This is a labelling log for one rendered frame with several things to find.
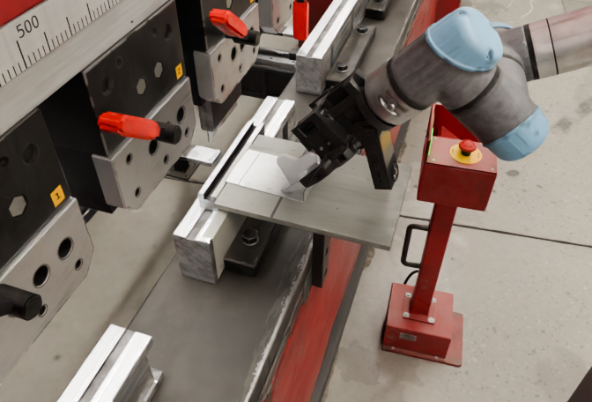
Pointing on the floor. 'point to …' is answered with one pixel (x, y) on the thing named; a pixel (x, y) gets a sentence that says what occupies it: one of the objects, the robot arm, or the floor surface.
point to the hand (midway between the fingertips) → (299, 177)
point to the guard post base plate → (183, 172)
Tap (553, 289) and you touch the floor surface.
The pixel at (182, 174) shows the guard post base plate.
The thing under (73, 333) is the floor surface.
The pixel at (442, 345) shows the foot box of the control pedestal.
